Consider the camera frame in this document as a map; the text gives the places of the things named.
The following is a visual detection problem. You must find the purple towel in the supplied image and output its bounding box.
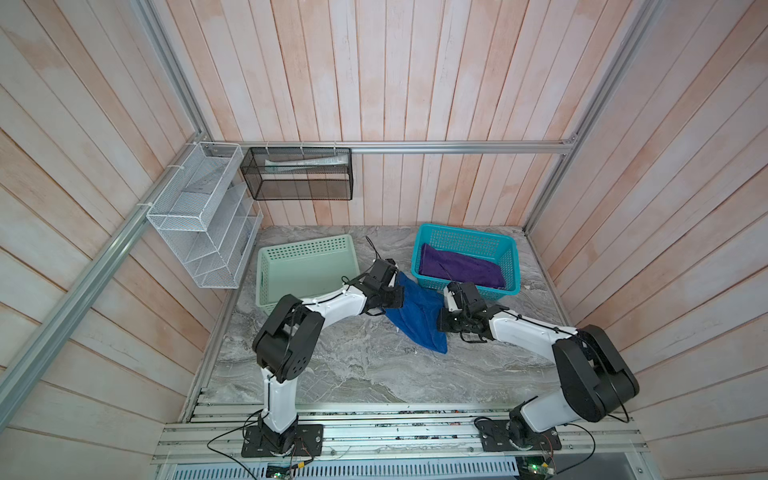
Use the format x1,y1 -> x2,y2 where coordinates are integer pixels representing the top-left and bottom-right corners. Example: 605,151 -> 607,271
418,244 -> 506,289

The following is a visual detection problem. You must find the blue towel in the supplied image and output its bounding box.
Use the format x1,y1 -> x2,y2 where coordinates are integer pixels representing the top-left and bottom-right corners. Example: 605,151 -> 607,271
385,272 -> 448,354

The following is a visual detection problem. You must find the teal plastic basket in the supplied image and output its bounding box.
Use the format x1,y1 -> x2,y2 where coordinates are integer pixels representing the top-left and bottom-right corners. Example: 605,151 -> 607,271
411,224 -> 521,301

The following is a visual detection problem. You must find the light green plastic basket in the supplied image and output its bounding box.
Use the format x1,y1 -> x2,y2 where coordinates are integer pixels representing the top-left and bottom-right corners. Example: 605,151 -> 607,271
256,234 -> 361,313

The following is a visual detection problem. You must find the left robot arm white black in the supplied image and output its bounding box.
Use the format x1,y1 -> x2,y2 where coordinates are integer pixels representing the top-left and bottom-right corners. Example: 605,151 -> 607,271
253,259 -> 404,434

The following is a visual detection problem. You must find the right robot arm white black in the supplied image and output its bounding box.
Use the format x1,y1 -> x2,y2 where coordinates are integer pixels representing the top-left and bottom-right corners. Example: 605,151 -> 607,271
437,282 -> 640,443

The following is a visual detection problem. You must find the green circuit board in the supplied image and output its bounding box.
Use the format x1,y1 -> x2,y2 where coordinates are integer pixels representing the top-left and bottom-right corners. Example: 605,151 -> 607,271
517,457 -> 553,480

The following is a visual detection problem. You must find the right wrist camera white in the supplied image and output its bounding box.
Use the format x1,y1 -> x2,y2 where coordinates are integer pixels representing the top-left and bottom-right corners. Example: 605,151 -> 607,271
443,286 -> 461,313

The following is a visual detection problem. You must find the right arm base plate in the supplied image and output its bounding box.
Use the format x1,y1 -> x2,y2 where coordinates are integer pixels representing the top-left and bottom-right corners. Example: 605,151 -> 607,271
473,416 -> 562,452

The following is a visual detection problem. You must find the black mesh wall basket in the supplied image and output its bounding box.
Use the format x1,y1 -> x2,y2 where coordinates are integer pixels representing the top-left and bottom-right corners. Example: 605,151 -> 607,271
240,146 -> 354,201

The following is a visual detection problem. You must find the white vented cable duct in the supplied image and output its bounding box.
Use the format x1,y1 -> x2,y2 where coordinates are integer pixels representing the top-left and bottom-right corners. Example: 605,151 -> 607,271
168,457 -> 520,479

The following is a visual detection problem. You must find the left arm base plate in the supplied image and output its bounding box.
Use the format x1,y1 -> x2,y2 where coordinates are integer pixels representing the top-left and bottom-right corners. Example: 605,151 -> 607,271
241,424 -> 324,458

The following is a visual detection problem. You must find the aluminium frame bar back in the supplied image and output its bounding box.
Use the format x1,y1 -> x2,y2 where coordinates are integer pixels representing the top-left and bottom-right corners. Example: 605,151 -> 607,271
211,140 -> 575,154

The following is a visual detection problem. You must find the aluminium frame bar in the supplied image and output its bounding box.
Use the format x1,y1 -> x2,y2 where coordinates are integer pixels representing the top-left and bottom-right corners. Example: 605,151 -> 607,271
1,133 -> 207,429
211,140 -> 575,154

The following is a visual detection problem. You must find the white wire mesh shelf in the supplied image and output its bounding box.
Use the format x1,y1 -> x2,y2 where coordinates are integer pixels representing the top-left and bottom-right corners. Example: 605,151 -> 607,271
147,142 -> 263,289

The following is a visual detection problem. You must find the aluminium mounting rail front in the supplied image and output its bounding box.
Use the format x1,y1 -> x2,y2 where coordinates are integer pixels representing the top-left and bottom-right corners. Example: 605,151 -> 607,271
152,403 -> 649,464

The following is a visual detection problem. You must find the aluminium frame post right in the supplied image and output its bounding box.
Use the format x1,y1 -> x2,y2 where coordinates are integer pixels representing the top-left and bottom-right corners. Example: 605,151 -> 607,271
522,1 -> 666,236

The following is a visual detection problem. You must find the aluminium frame bar left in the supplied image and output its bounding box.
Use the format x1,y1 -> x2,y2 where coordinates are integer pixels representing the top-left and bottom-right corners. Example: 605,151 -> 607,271
1,133 -> 207,429

